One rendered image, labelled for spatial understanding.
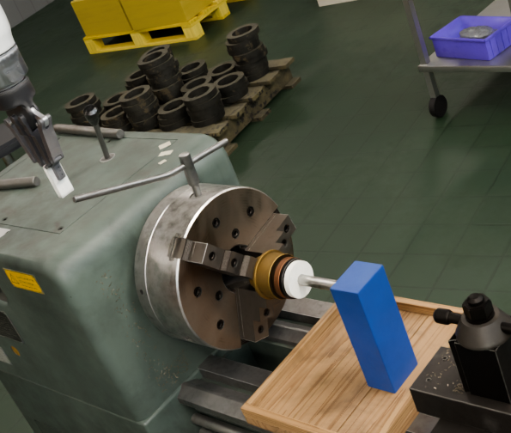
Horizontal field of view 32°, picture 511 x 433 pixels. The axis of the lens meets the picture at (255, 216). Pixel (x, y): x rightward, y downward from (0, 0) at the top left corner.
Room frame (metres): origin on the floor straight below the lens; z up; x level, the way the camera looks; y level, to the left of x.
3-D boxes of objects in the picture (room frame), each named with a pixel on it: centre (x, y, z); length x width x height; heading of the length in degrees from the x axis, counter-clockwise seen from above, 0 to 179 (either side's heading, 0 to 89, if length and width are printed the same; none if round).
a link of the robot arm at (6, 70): (1.60, 0.31, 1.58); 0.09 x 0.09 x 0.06
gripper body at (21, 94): (1.60, 0.31, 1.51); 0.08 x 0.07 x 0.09; 39
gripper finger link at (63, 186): (1.60, 0.31, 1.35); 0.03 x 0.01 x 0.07; 129
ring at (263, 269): (1.41, 0.00, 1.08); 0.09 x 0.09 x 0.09; 39
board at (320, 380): (1.31, -0.07, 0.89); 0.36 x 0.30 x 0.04; 129
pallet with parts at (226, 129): (5.31, 0.18, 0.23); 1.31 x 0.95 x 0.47; 46
